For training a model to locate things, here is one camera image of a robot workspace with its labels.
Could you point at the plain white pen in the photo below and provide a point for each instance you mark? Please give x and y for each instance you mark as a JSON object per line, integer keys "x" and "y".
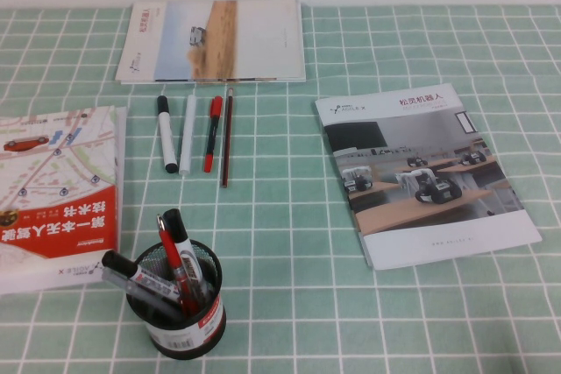
{"x": 188, "y": 137}

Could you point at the red white map cover book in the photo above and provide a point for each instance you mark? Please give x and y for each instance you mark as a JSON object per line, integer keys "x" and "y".
{"x": 57, "y": 181}

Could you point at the red and black pen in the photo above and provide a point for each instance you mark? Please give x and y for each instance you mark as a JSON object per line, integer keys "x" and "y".
{"x": 212, "y": 137}

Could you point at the black mesh pen holder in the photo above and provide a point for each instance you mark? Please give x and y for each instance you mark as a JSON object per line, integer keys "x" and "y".
{"x": 184, "y": 339}

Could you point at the grey translucent pen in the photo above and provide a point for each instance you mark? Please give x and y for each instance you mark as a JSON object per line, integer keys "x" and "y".
{"x": 116, "y": 280}

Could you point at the red ballpoint pen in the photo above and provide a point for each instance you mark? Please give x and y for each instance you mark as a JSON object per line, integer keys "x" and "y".
{"x": 168, "y": 247}

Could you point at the brochure with robot photo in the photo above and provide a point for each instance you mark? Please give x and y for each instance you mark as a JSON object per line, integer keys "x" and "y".
{"x": 416, "y": 234}

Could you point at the brochure with desert photo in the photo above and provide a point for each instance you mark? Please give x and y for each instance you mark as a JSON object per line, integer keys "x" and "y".
{"x": 175, "y": 41}

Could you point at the white marker with black caps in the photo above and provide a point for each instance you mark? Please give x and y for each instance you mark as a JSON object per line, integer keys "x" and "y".
{"x": 166, "y": 137}

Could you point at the black capped grey marker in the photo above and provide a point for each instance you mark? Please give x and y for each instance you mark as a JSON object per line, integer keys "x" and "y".
{"x": 174, "y": 225}
{"x": 118, "y": 260}

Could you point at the dark red pencil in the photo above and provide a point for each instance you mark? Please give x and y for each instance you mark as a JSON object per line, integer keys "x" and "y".
{"x": 227, "y": 137}

